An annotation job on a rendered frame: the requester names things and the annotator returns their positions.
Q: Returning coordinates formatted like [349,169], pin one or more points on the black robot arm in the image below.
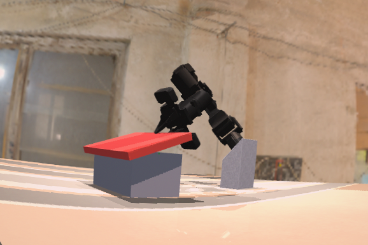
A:
[186,81]

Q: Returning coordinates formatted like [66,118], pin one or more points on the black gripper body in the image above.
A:
[187,111]

